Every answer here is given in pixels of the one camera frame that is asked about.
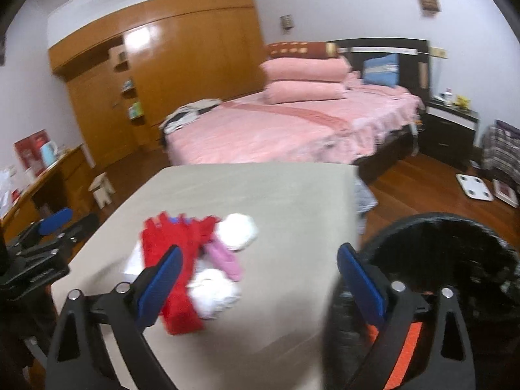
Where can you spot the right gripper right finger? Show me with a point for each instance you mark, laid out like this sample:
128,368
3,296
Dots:
443,357

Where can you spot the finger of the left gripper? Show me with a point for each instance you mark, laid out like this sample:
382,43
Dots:
64,240
34,233

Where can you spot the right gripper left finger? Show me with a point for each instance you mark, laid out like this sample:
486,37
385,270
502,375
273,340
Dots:
78,357

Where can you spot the red cloth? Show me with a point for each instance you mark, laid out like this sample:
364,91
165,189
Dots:
173,245

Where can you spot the white paper ball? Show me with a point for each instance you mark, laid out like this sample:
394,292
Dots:
236,231

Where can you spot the orange trash in bin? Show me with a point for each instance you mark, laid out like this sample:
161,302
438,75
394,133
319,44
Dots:
397,376

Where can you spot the black trash bin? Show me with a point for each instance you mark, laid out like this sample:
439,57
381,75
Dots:
428,252

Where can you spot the wooden desk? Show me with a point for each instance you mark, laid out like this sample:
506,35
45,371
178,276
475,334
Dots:
64,185

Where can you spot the small white stool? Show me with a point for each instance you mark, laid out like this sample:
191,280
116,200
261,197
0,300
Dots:
102,190

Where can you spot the light blue kettle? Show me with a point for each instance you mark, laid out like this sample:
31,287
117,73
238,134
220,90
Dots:
49,153

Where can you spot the red box on desk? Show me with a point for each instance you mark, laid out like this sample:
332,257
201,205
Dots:
28,151

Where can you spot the pink cloth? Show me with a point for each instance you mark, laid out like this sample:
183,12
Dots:
223,259

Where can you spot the clothes pile on bed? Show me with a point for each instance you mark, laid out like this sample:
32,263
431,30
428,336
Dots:
187,114

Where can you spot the wooden wardrobe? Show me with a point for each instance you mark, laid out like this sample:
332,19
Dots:
126,71

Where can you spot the white bathroom scale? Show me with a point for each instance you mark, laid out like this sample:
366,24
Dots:
474,187

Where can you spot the framed picture on floor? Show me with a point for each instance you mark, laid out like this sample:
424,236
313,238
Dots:
505,193

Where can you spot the plaid clothes pile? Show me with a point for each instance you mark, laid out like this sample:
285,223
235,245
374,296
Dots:
500,152

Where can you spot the black nightstand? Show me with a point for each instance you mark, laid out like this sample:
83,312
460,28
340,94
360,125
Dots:
448,133

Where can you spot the lower pink pillow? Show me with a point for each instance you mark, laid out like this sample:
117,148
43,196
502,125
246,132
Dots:
279,92

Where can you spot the pink bed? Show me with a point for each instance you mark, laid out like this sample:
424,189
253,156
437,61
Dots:
370,126

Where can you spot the yellow toy on nightstand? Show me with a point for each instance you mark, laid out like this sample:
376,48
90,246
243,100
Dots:
462,102

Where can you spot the white bottle on nightstand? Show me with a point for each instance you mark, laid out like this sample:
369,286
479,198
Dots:
448,97

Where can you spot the brown dotted bolster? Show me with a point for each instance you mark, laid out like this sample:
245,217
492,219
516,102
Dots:
302,49

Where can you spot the blue cushion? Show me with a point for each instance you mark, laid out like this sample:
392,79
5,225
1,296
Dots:
381,71

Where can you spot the black headboard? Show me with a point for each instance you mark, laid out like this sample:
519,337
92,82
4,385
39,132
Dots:
412,56

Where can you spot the wall lamp left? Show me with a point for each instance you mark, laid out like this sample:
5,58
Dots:
286,22

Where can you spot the wall lamp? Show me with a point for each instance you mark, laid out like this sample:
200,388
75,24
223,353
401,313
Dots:
286,22
430,6

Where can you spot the wall lamp right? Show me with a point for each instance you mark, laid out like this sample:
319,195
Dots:
430,6

